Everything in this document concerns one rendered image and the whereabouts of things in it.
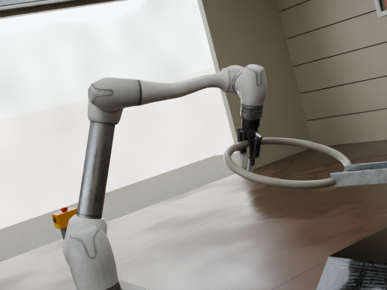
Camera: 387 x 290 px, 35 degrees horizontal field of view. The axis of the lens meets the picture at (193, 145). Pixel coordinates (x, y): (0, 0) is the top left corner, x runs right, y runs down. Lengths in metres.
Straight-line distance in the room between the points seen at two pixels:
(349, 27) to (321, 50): 0.74
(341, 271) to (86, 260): 0.90
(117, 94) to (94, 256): 0.59
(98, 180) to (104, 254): 0.33
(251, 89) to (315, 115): 8.54
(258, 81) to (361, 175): 0.56
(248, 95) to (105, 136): 0.58
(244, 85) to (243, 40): 8.03
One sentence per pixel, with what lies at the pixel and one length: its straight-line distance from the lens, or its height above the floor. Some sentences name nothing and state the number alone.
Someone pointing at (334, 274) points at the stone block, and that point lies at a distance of 2.25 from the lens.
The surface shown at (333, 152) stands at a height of 1.14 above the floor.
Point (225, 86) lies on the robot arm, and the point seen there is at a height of 1.50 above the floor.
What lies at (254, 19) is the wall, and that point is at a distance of 10.69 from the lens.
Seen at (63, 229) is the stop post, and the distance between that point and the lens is 3.23.
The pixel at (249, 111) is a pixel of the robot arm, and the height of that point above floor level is 1.38.
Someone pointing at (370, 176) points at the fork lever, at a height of 1.08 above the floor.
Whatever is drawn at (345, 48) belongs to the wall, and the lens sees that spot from 10.19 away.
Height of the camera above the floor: 1.51
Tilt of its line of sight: 5 degrees down
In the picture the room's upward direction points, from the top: 15 degrees counter-clockwise
